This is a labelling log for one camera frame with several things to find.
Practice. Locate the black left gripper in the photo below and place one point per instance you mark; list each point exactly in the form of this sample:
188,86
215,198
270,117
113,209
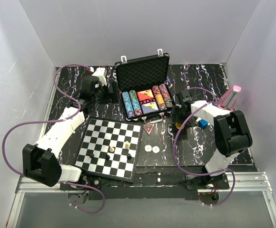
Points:
113,98

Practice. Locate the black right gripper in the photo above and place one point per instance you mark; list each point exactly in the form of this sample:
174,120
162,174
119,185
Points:
175,110

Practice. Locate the yellow big blind button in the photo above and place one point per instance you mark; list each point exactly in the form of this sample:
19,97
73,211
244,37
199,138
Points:
178,126

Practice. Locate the blue playing card deck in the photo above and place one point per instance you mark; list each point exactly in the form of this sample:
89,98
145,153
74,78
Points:
149,107

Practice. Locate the black poker set case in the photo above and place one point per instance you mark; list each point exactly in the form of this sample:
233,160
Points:
142,73

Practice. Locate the red playing card deck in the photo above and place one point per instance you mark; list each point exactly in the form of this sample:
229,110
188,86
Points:
145,95

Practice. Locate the triangular all-in marker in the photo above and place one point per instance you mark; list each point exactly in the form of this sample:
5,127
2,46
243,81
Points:
148,128

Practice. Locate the black white chess board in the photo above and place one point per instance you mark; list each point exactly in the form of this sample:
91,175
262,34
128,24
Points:
99,136

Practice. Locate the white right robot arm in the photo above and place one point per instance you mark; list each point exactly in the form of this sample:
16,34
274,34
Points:
232,135

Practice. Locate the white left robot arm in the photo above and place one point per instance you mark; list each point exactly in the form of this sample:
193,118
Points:
40,160

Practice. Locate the purple red chip column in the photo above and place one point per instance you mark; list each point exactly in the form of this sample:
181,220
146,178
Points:
166,96

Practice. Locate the light blue chip column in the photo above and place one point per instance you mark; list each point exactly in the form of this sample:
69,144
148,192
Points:
128,105

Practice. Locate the red yellow chip column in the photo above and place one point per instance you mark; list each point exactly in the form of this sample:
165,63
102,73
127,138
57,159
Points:
159,98

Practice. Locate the white and blue block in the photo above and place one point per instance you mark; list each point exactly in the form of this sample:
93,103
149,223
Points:
202,124

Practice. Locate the green blue chip column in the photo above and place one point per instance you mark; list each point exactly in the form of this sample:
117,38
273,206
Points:
135,103

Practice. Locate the white loose poker chip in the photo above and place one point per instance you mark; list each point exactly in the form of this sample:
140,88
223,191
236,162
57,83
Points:
155,149
148,148

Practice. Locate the pink metronome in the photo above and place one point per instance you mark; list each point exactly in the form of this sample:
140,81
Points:
228,100

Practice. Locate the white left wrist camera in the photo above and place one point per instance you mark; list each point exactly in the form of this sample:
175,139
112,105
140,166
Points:
101,73

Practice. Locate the aluminium rail frame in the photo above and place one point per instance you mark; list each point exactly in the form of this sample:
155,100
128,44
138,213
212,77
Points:
241,182

